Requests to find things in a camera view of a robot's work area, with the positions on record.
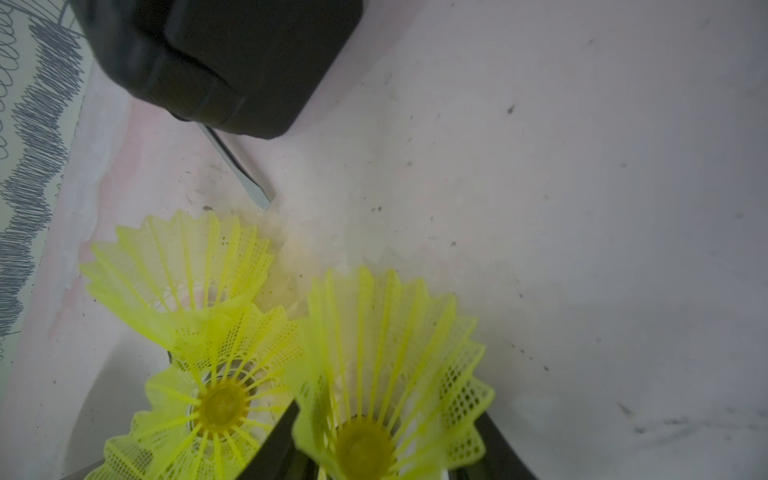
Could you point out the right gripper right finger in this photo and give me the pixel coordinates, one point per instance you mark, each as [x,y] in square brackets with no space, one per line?
[500,462]

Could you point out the yellow shuttlecock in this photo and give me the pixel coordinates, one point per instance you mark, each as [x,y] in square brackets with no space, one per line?
[165,276]
[215,405]
[386,386]

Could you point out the black handled screwdriver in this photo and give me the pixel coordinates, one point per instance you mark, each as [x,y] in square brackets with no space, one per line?
[257,189]

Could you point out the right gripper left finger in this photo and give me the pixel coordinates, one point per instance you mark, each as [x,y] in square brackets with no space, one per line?
[279,458]

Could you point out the black plastic tool case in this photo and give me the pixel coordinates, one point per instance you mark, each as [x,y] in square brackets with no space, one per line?
[243,67]

